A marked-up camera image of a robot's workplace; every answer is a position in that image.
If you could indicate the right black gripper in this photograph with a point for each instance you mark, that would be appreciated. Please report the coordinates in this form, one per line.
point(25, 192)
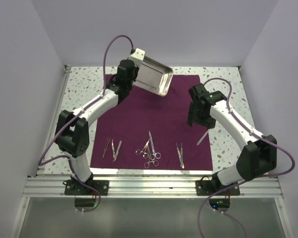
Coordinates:
point(210, 122)

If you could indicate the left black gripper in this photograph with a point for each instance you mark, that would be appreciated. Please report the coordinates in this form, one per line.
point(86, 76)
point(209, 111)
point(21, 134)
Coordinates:
point(136, 69)

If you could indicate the steel instrument tray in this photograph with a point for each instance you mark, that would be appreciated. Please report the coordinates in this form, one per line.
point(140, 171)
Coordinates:
point(154, 77)

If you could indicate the purple cloth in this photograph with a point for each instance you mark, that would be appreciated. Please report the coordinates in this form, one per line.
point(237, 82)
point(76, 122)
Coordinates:
point(166, 119)

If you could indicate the steel surgical scissors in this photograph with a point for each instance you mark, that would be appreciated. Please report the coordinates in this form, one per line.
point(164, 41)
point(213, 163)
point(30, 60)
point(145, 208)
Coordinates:
point(154, 155)

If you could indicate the steel hemostat forceps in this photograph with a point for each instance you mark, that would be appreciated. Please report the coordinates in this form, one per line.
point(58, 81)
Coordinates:
point(143, 148)
point(150, 157)

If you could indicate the steel forceps tweezers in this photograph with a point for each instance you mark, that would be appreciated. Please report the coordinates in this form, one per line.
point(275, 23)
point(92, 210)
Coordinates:
point(106, 147)

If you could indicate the curved tip steel tweezers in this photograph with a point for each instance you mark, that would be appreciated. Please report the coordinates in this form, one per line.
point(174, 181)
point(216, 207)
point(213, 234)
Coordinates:
point(115, 150)

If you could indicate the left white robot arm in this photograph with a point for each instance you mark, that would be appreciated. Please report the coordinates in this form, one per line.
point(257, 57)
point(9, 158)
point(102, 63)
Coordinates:
point(72, 132)

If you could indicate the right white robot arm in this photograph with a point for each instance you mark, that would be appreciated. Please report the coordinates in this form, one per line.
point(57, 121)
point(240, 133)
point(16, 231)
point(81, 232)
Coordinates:
point(258, 153)

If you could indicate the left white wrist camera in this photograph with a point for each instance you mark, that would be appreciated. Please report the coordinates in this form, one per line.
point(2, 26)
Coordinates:
point(137, 56)

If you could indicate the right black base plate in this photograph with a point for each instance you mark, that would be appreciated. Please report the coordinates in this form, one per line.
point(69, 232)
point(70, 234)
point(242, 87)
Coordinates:
point(208, 185)

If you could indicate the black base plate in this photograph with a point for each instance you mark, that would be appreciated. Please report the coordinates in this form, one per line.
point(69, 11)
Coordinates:
point(208, 185)
point(73, 187)

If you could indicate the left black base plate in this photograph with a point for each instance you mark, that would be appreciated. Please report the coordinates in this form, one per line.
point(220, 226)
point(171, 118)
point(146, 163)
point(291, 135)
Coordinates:
point(73, 187)

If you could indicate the aluminium frame rail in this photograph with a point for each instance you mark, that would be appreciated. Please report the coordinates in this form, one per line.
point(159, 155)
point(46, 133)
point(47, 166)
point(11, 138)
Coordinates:
point(46, 212)

